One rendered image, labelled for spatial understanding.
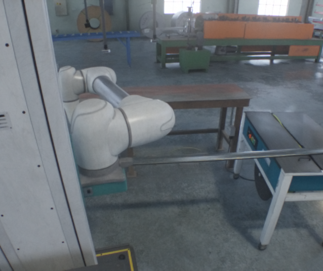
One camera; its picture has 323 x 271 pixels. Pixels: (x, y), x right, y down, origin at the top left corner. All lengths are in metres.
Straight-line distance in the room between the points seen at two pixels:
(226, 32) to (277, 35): 1.62
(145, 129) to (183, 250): 1.27
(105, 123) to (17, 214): 0.40
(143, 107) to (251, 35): 6.83
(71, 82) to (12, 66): 0.78
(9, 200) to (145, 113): 0.52
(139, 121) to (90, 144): 0.18
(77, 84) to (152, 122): 0.64
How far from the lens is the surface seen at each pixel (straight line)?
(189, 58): 6.18
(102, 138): 0.83
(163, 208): 2.26
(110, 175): 0.92
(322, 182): 1.85
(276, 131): 2.05
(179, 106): 2.28
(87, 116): 0.82
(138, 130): 0.88
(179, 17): 12.94
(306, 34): 8.77
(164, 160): 1.51
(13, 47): 0.66
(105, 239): 2.08
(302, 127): 2.23
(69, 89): 1.43
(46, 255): 1.05
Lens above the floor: 1.60
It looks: 29 degrees down
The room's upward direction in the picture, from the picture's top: straight up
